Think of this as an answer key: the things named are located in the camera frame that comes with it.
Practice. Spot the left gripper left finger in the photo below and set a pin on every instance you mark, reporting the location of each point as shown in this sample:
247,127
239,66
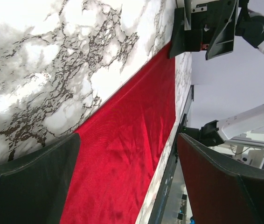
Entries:
33,188

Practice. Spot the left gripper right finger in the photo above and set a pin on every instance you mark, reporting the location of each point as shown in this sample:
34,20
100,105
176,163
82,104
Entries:
221,190

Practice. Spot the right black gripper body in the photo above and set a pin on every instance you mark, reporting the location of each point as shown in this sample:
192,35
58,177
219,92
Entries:
208,14

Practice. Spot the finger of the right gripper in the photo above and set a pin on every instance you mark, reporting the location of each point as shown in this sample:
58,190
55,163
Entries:
222,41
184,40

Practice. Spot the red cloth napkin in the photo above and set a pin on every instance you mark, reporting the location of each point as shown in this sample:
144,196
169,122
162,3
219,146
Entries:
121,144

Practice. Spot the aluminium rail frame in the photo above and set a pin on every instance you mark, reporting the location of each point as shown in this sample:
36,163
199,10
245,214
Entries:
168,201

